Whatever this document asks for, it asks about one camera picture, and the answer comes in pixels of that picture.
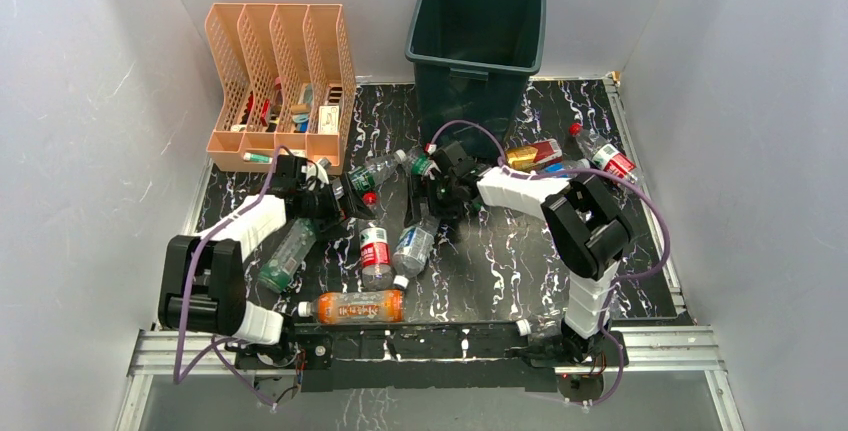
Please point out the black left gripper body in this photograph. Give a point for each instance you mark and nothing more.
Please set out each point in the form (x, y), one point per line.
(320, 205)

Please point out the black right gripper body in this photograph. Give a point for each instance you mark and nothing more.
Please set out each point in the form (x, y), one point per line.
(456, 204)

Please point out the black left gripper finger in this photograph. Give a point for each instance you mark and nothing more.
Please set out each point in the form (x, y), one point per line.
(363, 184)
(353, 207)

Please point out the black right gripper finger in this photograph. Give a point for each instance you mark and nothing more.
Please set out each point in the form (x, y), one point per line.
(438, 204)
(416, 200)

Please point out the blue white label bottle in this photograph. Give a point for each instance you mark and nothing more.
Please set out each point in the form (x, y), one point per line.
(412, 251)

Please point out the red label water bottle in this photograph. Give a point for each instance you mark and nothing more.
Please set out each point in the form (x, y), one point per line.
(376, 272)

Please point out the orange drink bottle white cap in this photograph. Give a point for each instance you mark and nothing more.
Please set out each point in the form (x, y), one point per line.
(336, 308)

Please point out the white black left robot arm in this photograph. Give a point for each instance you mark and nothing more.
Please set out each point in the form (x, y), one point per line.
(203, 285)

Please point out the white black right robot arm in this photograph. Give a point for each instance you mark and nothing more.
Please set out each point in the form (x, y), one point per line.
(588, 232)

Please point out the dark green plastic bin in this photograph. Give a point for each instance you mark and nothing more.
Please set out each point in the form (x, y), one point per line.
(472, 62)

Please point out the clear bottle green label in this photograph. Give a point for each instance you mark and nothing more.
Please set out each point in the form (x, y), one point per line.
(382, 167)

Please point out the green label bottle green cap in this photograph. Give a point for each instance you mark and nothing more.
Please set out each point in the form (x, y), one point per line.
(418, 162)

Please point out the green tea bottle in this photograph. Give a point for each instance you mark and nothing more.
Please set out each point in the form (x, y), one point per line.
(278, 272)

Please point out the gold red label bottle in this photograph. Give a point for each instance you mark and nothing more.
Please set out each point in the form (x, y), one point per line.
(534, 156)

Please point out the blue label clear bottle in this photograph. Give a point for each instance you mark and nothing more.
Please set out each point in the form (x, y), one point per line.
(557, 169)

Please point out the orange plastic file organizer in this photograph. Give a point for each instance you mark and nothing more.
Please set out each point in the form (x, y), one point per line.
(288, 79)

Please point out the red label bottle far right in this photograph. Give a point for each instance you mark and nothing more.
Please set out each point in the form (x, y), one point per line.
(607, 157)

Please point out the clear bottle near right base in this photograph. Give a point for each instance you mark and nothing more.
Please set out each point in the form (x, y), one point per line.
(540, 327)

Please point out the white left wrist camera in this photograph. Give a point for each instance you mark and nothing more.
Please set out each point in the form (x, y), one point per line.
(317, 172)

